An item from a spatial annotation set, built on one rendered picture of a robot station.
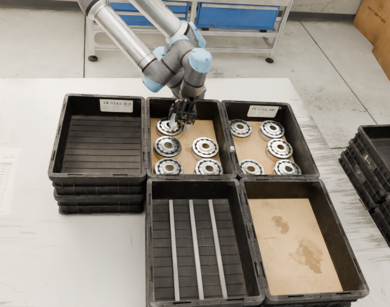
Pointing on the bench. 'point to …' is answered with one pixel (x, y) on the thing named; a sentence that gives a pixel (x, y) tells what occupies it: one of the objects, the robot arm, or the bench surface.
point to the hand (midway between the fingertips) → (177, 127)
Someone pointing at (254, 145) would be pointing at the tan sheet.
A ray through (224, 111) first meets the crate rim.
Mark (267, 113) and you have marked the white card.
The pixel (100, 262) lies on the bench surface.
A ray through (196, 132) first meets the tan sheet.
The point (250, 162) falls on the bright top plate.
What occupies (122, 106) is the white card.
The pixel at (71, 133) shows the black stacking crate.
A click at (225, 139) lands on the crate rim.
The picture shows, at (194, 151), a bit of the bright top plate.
